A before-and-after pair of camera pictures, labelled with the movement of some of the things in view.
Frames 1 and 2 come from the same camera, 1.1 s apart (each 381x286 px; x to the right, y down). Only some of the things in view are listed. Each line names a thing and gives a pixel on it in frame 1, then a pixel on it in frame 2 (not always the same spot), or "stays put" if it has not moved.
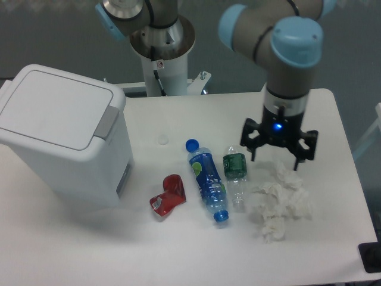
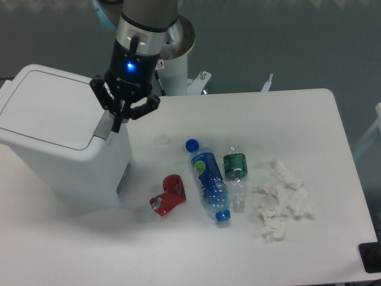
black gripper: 280,130 -> 131,73
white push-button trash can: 71,131 stays put
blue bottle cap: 191,145 stays put
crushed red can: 174,193 stays put
